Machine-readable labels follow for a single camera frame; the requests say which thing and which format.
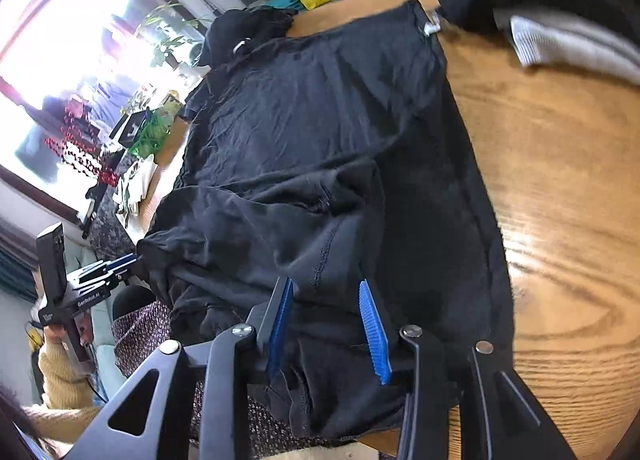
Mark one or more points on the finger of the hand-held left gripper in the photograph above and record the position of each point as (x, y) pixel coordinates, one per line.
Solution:
(120, 262)
(125, 276)

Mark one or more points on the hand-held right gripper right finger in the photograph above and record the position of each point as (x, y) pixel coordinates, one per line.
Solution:
(375, 335)

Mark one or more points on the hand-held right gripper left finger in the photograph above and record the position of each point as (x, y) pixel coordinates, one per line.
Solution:
(280, 330)

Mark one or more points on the black t-shirt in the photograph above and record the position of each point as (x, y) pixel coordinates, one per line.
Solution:
(325, 140)

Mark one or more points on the person's left forearm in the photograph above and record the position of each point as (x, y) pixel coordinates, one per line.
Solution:
(60, 380)

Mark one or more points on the person's left hand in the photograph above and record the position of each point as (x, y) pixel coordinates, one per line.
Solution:
(86, 332)

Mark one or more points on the grey patterned cloth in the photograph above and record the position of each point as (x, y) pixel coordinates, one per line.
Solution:
(110, 230)

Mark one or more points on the red berry branches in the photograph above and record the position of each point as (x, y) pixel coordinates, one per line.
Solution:
(75, 150)

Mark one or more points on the black box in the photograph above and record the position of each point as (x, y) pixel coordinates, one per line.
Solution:
(127, 128)

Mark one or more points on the person's dark hair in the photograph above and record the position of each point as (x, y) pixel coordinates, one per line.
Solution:
(20, 420)

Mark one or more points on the sliding glass door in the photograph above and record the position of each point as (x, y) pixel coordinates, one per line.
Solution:
(75, 40)

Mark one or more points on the green potted plant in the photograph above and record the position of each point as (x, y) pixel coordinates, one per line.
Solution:
(172, 40)

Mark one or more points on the crumpled black garment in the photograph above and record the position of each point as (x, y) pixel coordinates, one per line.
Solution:
(250, 30)

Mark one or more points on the folded grey garment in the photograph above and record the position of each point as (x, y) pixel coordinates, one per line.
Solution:
(560, 45)

